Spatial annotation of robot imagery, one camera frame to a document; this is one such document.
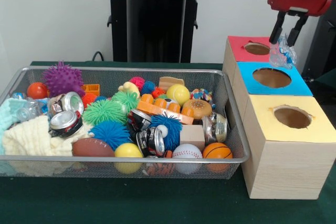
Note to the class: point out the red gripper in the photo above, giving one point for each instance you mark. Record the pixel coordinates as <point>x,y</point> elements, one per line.
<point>296,1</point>

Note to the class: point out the wooden box with three holes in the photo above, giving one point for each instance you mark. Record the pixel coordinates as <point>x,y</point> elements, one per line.
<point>288,171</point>

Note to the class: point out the silver mesh bin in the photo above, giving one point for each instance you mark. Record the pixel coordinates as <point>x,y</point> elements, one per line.
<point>92,169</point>

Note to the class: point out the black office chair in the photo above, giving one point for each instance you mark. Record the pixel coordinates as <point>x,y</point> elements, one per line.
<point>323,45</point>

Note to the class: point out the dark green tablecloth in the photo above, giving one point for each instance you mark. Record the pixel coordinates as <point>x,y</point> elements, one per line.
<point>325,75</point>
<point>157,203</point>

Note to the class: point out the toy burger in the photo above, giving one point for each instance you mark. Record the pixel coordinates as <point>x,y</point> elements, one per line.
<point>197,108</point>

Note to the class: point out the yellow tennis ball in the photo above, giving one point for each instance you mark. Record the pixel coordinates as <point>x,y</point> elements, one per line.
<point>178,94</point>

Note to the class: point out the orange toy basketball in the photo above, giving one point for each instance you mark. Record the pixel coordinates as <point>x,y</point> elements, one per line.
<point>217,151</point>

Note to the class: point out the orange toy building block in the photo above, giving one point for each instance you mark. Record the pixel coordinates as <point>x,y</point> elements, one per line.
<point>153,110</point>

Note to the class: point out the white toy baseball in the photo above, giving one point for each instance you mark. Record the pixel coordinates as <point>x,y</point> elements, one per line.
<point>187,151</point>

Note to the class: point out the smooth yellow ball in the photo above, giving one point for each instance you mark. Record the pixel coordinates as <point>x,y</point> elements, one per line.
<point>128,150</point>

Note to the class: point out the blue koosh ball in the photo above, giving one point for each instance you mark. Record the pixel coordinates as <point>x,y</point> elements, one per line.
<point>110,133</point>

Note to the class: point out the brown toy football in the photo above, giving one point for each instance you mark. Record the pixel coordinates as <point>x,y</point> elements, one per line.
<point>92,148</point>

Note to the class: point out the purple spiky ball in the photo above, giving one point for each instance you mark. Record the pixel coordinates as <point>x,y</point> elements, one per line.
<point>63,79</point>

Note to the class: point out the small orange-red ball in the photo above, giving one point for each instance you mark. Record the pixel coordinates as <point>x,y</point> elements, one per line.
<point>37,90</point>

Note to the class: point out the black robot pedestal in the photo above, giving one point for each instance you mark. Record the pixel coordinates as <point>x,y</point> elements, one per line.
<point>157,24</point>

